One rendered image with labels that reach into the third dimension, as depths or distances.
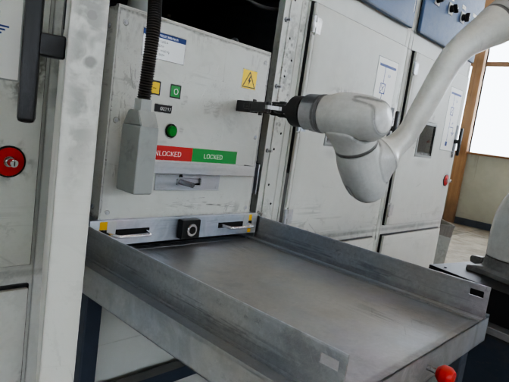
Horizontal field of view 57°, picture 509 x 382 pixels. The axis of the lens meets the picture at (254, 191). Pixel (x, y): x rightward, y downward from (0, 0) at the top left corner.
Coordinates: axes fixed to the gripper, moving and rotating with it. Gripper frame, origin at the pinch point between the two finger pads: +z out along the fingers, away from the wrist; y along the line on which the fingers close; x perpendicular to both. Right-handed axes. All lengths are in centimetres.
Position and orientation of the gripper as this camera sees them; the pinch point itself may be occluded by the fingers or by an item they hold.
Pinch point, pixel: (247, 106)
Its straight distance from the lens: 129.8
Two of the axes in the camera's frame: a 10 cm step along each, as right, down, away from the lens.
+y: 6.8, 0.0, 7.3
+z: -7.2, -1.9, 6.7
